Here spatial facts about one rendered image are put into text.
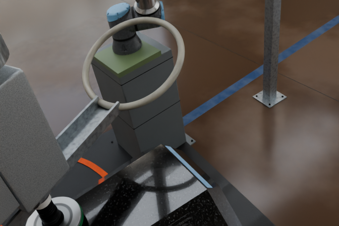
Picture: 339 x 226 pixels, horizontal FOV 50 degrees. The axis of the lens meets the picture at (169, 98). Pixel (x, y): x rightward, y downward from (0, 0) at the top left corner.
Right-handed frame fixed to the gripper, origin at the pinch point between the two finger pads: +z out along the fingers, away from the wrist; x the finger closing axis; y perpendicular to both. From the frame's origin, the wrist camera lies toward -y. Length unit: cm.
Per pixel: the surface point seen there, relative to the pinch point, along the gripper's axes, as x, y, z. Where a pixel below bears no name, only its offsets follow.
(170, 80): 5.9, -16.9, 28.4
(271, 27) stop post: -47, 74, 124
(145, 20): 15.1, 20.2, 28.7
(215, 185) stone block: 0, -52, 61
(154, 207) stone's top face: 23, -61, 47
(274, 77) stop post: -43, 60, 169
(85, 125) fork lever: 43, -29, 26
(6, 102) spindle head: 37, -47, -24
